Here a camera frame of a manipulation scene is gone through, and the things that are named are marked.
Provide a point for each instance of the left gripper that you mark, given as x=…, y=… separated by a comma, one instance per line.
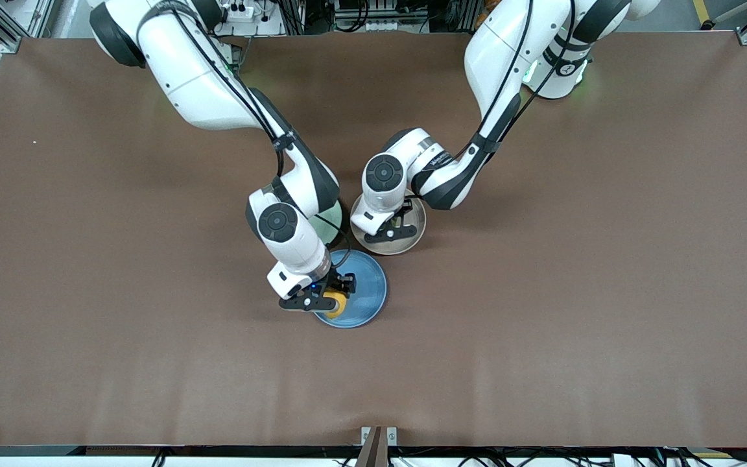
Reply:
x=404, y=211

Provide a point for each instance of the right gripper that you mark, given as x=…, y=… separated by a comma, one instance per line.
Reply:
x=336, y=280

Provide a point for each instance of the yellow lemon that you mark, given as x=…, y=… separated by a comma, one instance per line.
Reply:
x=336, y=306

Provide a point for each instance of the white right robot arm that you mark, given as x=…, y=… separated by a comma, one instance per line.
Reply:
x=198, y=84

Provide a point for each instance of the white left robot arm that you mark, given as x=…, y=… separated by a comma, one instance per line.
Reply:
x=497, y=52

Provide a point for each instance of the beige plate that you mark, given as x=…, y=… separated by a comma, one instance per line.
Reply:
x=412, y=243

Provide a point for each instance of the blue plate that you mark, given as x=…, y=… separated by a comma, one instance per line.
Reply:
x=367, y=292

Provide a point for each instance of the green plate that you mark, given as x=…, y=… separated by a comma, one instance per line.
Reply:
x=333, y=217

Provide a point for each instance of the brown bar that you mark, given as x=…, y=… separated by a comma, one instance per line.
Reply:
x=373, y=454

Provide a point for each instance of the bag of oranges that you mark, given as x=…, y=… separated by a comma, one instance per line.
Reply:
x=485, y=5

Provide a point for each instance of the white power strip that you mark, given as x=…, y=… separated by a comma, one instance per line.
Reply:
x=238, y=11

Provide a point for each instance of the small metal table bracket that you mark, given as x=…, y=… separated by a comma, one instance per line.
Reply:
x=365, y=436

